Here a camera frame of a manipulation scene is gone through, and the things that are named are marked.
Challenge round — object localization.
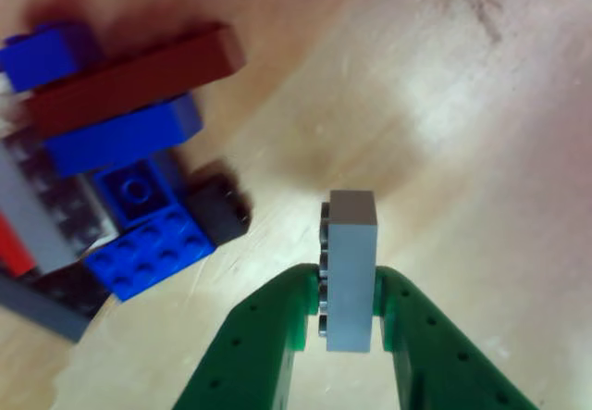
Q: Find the black lego brick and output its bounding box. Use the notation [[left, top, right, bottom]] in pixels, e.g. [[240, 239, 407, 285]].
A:
[[184, 162, 254, 246]]

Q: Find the red two-by-two lego brick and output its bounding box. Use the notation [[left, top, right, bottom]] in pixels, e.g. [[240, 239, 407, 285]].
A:
[[0, 210, 37, 278]]

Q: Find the long brown lego brick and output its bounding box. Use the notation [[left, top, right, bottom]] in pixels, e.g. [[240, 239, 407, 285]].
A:
[[25, 20, 246, 141]]

